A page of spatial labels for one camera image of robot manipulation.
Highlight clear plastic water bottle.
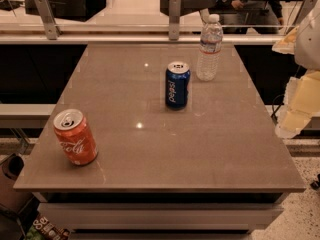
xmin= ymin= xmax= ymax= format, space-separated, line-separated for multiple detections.
xmin=196 ymin=14 xmax=223 ymax=81

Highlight black cable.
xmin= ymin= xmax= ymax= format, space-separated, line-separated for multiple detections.
xmin=270 ymin=93 xmax=286 ymax=122

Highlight grey metal bracket left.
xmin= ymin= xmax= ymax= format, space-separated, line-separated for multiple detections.
xmin=34 ymin=0 xmax=60 ymax=40

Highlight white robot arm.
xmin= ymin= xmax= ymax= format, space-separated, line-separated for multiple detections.
xmin=272 ymin=8 xmax=320 ymax=139

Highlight grey metal bracket middle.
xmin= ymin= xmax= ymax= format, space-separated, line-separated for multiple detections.
xmin=169 ymin=0 xmax=181 ymax=41

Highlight blue pepsi can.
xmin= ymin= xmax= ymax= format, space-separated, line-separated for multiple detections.
xmin=165 ymin=61 xmax=191 ymax=110

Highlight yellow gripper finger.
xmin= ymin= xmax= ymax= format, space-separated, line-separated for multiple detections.
xmin=275 ymin=71 xmax=320 ymax=139
xmin=272 ymin=27 xmax=298 ymax=55

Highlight grey metal bracket right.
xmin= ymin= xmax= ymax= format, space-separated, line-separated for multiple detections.
xmin=293 ymin=0 xmax=318 ymax=26

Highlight person in background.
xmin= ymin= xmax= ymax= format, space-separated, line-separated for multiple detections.
xmin=231 ymin=0 xmax=284 ymax=34

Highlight grey metal bracket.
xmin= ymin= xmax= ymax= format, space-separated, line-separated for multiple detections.
xmin=169 ymin=0 xmax=181 ymax=41
xmin=293 ymin=0 xmax=318 ymax=26
xmin=34 ymin=0 xmax=60 ymax=40

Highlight colourful magazine on floor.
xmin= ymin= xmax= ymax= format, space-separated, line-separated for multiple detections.
xmin=24 ymin=214 xmax=70 ymax=240

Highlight dark bin on floor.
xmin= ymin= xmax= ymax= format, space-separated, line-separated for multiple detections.
xmin=0 ymin=152 xmax=41 ymax=218

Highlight red coke can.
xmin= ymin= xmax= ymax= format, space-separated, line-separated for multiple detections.
xmin=53 ymin=109 xmax=98 ymax=166

